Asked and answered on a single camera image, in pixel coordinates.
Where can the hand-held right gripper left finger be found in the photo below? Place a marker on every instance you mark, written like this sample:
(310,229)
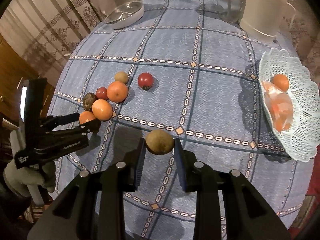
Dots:
(140,165)

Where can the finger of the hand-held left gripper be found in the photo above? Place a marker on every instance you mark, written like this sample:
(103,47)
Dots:
(85,130)
(67,118)

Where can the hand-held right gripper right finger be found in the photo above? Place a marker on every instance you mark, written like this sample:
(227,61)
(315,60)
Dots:
(180,165)

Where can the orange tangerine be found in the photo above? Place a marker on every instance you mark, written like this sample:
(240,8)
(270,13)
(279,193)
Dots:
(280,82)
(102,109)
(117,91)
(86,117)

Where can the dark mottled passion fruit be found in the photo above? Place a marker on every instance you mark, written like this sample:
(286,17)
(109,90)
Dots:
(89,101)

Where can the brown kiwi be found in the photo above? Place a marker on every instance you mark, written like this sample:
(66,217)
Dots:
(159,142)

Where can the small dark red tomato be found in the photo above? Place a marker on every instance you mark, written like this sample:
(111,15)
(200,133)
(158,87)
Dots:
(101,93)

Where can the small yellow-green fruit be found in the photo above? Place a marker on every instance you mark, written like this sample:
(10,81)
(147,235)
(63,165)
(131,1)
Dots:
(121,77)

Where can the large red tomato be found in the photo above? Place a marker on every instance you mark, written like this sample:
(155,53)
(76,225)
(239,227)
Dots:
(145,80)

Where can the white lace plastic basket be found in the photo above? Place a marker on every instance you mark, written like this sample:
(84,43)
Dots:
(300,120)

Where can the person's left hand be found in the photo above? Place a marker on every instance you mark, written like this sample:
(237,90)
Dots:
(20,180)

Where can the wooden cabinet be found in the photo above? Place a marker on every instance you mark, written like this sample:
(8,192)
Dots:
(10,80)

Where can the beige patterned curtain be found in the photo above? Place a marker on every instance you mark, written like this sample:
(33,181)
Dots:
(50,17)

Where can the clear bag of orange pieces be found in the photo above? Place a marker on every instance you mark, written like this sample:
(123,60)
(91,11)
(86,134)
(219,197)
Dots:
(280,110)

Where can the glass jar with lid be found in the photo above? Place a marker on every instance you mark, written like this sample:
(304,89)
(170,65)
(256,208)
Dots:
(125,10)

